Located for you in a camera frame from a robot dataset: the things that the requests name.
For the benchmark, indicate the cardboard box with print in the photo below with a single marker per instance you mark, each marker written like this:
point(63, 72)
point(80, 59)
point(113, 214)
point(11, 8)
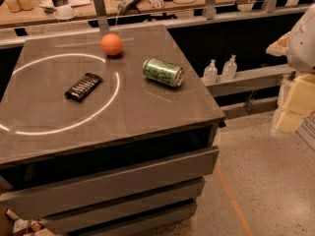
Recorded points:
point(307, 130)

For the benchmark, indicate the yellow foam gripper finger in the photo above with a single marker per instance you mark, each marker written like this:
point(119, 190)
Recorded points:
point(279, 47)
point(296, 102)

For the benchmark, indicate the glass jar left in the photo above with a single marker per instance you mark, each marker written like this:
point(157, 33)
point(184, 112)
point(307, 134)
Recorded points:
point(13, 6)

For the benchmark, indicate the clear sanitizer bottle right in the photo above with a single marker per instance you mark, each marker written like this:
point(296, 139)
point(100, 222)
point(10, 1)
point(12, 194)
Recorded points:
point(229, 68)

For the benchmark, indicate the black snack bar packet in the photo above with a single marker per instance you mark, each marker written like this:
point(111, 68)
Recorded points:
point(83, 87)

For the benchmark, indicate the metal rail post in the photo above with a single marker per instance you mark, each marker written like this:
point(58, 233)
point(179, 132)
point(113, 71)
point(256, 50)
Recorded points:
point(100, 11)

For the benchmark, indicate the orange fruit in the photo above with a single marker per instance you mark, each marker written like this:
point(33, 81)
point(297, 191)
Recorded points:
point(111, 44)

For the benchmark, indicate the grey drawer cabinet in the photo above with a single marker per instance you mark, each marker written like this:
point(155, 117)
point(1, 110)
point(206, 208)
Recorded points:
point(131, 156)

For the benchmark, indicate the wooden workbench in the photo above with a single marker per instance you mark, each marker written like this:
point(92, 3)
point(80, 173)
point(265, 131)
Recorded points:
point(189, 12)

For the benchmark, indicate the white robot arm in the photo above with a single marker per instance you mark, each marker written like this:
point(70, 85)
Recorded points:
point(300, 54)

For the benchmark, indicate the clear sanitizer bottle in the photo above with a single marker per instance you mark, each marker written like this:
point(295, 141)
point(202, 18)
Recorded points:
point(229, 68)
point(210, 72)

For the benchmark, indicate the white bowl on bench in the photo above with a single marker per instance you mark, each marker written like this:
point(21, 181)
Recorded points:
point(64, 13)

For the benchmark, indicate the green soda can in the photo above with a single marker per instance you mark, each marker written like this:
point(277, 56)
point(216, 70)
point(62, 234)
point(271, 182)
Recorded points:
point(163, 72)

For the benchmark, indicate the clear sanitizer bottle left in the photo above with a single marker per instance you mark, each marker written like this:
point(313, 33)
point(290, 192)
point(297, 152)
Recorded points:
point(210, 72)

